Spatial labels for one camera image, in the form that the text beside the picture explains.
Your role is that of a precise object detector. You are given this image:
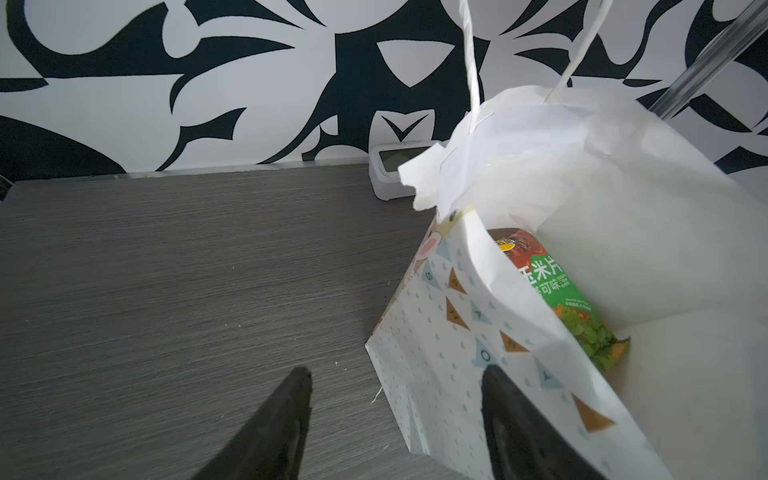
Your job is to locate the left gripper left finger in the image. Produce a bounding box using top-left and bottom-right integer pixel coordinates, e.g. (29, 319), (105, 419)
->
(193, 366), (312, 480)

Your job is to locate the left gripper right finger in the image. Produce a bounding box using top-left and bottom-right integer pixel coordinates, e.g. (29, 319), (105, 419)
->
(481, 365), (603, 480)

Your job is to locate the green corn chips packet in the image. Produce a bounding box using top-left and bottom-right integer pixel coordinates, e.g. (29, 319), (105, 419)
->
(489, 228), (630, 372)

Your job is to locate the patterned paper gift bag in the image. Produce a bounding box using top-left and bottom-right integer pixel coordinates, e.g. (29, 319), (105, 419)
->
(366, 86), (767, 479)

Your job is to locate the white digital clock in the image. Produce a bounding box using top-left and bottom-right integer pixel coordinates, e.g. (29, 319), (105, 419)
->
(367, 140), (448, 202)

